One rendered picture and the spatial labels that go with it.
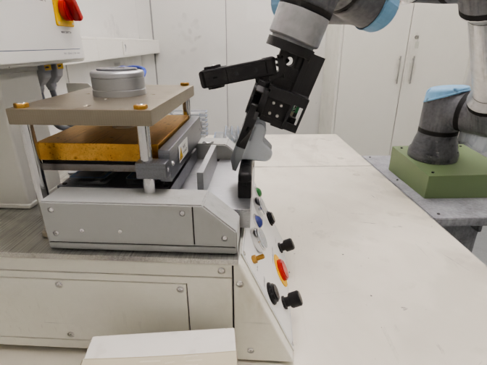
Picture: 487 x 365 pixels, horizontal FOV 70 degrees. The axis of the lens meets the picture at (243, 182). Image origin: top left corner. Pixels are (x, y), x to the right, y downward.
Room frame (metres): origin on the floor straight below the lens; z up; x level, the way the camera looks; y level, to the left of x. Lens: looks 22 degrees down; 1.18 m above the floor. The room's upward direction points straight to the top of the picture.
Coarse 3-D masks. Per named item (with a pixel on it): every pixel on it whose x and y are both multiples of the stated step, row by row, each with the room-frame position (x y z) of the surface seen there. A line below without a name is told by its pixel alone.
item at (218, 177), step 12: (216, 156) 0.61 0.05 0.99; (204, 168) 0.49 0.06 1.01; (216, 168) 0.60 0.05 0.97; (228, 168) 0.60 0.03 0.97; (192, 180) 0.54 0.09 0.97; (204, 180) 0.48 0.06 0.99; (216, 180) 0.54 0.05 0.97; (228, 180) 0.54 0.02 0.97; (252, 180) 0.54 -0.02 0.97; (216, 192) 0.49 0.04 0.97; (228, 192) 0.49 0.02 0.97; (252, 192) 0.52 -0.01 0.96; (228, 204) 0.45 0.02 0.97; (240, 204) 0.45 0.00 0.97; (240, 216) 0.43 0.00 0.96
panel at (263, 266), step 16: (256, 192) 0.65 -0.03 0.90; (256, 224) 0.53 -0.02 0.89; (272, 240) 0.59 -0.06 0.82; (256, 256) 0.42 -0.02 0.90; (272, 256) 0.53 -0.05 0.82; (256, 272) 0.41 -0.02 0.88; (272, 272) 0.48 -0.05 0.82; (272, 304) 0.40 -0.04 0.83; (288, 320) 0.44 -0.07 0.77; (288, 336) 0.40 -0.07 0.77
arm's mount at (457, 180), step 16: (400, 160) 1.13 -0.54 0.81; (416, 160) 1.07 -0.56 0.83; (464, 160) 1.06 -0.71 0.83; (480, 160) 1.06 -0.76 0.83; (400, 176) 1.11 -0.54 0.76; (416, 176) 1.01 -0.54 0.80; (432, 176) 0.95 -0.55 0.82; (448, 176) 0.95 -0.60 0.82; (464, 176) 0.95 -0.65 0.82; (480, 176) 0.95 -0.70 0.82; (432, 192) 0.95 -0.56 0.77; (448, 192) 0.95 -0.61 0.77; (464, 192) 0.95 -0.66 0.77; (480, 192) 0.95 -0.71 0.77
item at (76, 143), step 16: (80, 128) 0.54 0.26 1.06; (96, 128) 0.54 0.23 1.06; (112, 128) 0.54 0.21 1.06; (128, 128) 0.54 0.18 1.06; (160, 128) 0.54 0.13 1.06; (176, 128) 0.55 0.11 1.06; (48, 144) 0.45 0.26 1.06; (64, 144) 0.45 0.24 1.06; (80, 144) 0.45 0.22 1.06; (96, 144) 0.45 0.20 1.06; (112, 144) 0.45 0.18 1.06; (128, 144) 0.45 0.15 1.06; (160, 144) 0.46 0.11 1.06; (48, 160) 0.46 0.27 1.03; (64, 160) 0.46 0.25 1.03; (80, 160) 0.45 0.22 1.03; (96, 160) 0.45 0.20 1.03; (112, 160) 0.45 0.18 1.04; (128, 160) 0.45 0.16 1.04
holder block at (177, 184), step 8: (192, 152) 0.62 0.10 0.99; (192, 160) 0.60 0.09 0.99; (184, 168) 0.54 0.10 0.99; (192, 168) 0.60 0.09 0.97; (120, 176) 0.49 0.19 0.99; (176, 176) 0.49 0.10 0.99; (184, 176) 0.53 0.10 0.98; (64, 184) 0.46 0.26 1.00; (72, 184) 0.46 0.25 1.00; (80, 184) 0.46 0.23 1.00; (88, 184) 0.46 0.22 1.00; (96, 184) 0.46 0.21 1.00; (104, 184) 0.46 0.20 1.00; (112, 184) 0.46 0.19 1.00; (120, 184) 0.46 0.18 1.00; (168, 184) 0.46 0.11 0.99; (176, 184) 0.48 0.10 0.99
